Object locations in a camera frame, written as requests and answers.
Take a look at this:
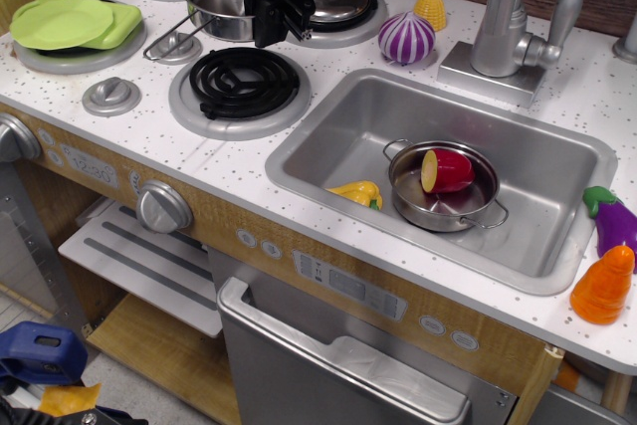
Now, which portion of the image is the steel saucepan with wire handle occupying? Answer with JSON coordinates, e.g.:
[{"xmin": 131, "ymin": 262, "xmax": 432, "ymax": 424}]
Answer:
[{"xmin": 143, "ymin": 0, "xmax": 254, "ymax": 59}]

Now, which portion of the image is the grey stove knob middle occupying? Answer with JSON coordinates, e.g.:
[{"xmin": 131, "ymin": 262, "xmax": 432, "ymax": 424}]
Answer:
[{"xmin": 146, "ymin": 32, "xmax": 203, "ymax": 65}]

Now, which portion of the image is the grey stove knob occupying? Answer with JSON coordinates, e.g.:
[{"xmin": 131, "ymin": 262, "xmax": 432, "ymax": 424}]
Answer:
[
  {"xmin": 82, "ymin": 77, "xmax": 141, "ymax": 116},
  {"xmin": 146, "ymin": 32, "xmax": 203, "ymax": 65}
]

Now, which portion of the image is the grey stove knob front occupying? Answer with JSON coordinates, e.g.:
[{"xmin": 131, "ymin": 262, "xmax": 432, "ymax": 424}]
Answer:
[{"xmin": 82, "ymin": 77, "xmax": 141, "ymax": 116}]

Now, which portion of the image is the black front coil burner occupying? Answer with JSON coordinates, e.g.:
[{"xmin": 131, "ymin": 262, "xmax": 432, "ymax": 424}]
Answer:
[{"xmin": 189, "ymin": 48, "xmax": 301, "ymax": 120}]

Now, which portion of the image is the purple striped toy onion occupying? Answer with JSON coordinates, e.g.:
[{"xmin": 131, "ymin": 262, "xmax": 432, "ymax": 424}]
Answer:
[{"xmin": 377, "ymin": 12, "xmax": 436, "ymax": 65}]

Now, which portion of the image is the yellow toy corn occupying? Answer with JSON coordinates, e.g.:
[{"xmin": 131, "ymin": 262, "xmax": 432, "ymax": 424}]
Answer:
[{"xmin": 413, "ymin": 0, "xmax": 447, "ymax": 32}]

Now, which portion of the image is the light green square plate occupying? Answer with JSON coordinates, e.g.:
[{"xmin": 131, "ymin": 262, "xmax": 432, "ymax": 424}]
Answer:
[{"xmin": 82, "ymin": 0, "xmax": 142, "ymax": 50}]

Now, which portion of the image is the yellow toy bell pepper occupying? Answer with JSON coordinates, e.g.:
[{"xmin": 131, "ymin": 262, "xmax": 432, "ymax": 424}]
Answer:
[{"xmin": 327, "ymin": 180, "xmax": 383, "ymax": 211}]

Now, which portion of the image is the red toy pepper half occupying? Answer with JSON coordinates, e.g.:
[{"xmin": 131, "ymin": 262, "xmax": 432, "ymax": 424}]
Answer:
[{"xmin": 421, "ymin": 148, "xmax": 475, "ymax": 194}]

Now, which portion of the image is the silver oven dial centre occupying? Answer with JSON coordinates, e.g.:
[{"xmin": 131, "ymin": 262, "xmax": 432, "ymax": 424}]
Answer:
[{"xmin": 135, "ymin": 180, "xmax": 193, "ymax": 234}]

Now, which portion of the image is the silver oven dial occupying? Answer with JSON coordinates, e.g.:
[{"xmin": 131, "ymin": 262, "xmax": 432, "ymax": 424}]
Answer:
[
  {"xmin": 0, "ymin": 112, "xmax": 42, "ymax": 162},
  {"xmin": 135, "ymin": 180, "xmax": 193, "ymax": 234}
]

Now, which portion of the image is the silver toy faucet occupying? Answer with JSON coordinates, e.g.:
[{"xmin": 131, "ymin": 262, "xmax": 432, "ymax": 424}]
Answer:
[{"xmin": 437, "ymin": 0, "xmax": 583, "ymax": 107}]

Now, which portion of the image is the light green round plate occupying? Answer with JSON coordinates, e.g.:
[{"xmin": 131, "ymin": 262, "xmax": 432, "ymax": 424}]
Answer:
[{"xmin": 9, "ymin": 0, "xmax": 113, "ymax": 50}]

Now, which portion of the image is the white oven rack shelf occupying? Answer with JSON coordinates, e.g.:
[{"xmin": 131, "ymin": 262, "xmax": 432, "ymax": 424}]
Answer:
[{"xmin": 59, "ymin": 199, "xmax": 222, "ymax": 337}]

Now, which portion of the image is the silver oven dial left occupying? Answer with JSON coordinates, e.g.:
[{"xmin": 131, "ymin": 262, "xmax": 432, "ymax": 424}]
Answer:
[{"xmin": 0, "ymin": 112, "xmax": 42, "ymax": 162}]

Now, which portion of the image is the silver sink basin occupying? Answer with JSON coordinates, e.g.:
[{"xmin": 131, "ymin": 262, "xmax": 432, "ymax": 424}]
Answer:
[{"xmin": 266, "ymin": 69, "xmax": 617, "ymax": 296}]

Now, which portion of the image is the silver dishwasher door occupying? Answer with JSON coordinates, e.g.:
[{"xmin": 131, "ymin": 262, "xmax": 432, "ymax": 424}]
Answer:
[{"xmin": 208, "ymin": 250, "xmax": 518, "ymax": 424}]

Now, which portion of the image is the purple toy eggplant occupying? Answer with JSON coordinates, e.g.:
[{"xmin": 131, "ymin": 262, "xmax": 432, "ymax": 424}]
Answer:
[{"xmin": 582, "ymin": 186, "xmax": 636, "ymax": 258}]

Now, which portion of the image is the blue clamp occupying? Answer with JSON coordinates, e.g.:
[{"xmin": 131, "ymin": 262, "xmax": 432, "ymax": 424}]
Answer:
[{"xmin": 1, "ymin": 321, "xmax": 89, "ymax": 393}]

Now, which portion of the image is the orange toy carrot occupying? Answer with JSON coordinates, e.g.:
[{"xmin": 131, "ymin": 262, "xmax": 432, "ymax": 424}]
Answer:
[{"xmin": 569, "ymin": 245, "xmax": 635, "ymax": 325}]

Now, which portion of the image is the steel pot with two handles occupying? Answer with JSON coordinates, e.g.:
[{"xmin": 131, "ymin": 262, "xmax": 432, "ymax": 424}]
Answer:
[{"xmin": 383, "ymin": 138, "xmax": 510, "ymax": 233}]

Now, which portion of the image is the silver tap handle far right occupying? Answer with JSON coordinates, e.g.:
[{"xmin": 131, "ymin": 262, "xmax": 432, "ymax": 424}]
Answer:
[{"xmin": 612, "ymin": 21, "xmax": 637, "ymax": 65}]

